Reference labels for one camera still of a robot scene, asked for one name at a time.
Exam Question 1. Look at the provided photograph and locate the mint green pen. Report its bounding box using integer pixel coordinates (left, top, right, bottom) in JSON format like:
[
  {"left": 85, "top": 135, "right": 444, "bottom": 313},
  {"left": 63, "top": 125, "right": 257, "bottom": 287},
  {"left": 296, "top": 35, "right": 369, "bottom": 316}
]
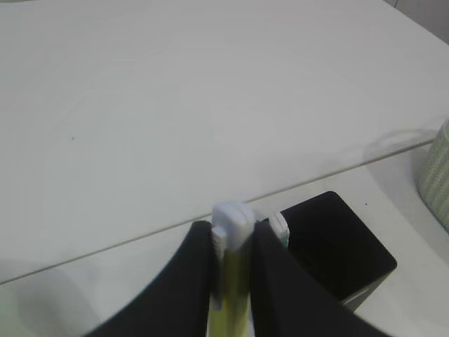
[{"left": 269, "top": 212, "right": 290, "bottom": 248}]

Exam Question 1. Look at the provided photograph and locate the green plastic woven basket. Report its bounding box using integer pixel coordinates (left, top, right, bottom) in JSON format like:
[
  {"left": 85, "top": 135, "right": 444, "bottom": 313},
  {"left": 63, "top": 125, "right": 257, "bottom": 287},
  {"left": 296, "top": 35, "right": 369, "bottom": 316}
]
[{"left": 417, "top": 120, "right": 449, "bottom": 232}]

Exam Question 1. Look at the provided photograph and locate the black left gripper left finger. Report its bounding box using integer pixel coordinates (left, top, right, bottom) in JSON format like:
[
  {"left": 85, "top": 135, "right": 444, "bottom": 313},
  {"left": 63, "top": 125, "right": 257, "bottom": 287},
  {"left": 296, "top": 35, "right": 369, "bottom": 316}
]
[{"left": 87, "top": 220, "right": 214, "bottom": 336}]

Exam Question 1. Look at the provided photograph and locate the yellow pen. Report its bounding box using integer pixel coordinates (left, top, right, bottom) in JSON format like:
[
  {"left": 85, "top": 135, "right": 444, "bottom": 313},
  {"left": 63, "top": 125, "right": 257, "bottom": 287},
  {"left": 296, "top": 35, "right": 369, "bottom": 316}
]
[{"left": 208, "top": 201, "right": 255, "bottom": 336}]

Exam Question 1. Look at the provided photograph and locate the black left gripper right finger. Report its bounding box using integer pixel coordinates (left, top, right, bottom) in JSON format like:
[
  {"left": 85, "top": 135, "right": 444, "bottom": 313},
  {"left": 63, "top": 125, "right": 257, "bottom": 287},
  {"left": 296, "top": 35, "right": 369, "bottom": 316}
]
[{"left": 250, "top": 221, "right": 384, "bottom": 337}]

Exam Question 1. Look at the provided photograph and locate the black square pen holder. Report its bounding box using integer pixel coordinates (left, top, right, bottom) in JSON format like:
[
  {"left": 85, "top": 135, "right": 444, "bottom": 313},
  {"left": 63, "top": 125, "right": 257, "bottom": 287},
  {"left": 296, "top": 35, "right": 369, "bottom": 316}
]
[{"left": 278, "top": 191, "right": 397, "bottom": 311}]

